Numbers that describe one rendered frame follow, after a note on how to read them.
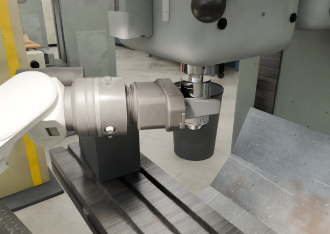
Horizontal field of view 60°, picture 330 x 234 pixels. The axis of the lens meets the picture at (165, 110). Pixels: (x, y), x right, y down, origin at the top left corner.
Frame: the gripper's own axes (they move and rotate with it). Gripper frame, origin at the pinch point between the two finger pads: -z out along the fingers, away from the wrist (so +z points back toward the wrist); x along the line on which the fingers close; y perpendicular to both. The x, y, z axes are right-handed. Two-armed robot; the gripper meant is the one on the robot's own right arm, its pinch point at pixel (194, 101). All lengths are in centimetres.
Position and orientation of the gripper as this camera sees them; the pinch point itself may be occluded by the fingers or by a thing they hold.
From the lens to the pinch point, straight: 45.3
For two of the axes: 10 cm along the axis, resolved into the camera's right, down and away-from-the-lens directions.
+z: -9.8, 0.6, -1.9
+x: -2.0, -3.7, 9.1
